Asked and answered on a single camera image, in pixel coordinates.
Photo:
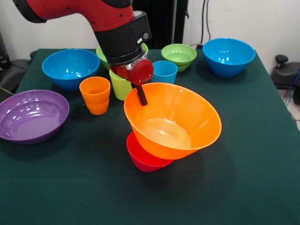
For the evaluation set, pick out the blue plastic cup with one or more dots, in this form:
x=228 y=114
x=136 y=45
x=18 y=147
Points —
x=166 y=72

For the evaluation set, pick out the large green bowl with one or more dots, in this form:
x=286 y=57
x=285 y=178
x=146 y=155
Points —
x=102 y=58

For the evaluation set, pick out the small green bowl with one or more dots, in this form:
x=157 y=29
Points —
x=179 y=56

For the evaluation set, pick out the dark green tablecloth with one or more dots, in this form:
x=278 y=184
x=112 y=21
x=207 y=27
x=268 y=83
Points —
x=150 y=199

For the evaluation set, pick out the green plastic cup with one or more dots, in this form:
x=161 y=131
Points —
x=119 y=89

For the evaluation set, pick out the blue plastic bowl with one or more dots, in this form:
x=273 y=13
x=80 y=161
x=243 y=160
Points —
x=70 y=68
x=228 y=58

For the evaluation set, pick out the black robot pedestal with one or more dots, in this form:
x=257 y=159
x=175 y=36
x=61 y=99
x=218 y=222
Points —
x=164 y=23

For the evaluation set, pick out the orange plastic cup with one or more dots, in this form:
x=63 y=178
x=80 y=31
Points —
x=95 y=98

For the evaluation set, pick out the purple shallow bowl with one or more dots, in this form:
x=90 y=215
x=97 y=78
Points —
x=32 y=122

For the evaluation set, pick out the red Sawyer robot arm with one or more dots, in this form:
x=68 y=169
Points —
x=117 y=25

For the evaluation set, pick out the small pink-red bowl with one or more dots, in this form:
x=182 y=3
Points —
x=140 y=159

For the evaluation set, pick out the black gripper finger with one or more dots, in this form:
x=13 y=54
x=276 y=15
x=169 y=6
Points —
x=142 y=96

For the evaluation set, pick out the dark grey stand foot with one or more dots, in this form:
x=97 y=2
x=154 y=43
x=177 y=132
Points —
x=283 y=75
x=14 y=70

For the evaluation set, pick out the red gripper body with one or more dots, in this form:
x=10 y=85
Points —
x=140 y=71

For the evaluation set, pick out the large yellow-orange bowl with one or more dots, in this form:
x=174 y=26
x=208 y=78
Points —
x=175 y=122

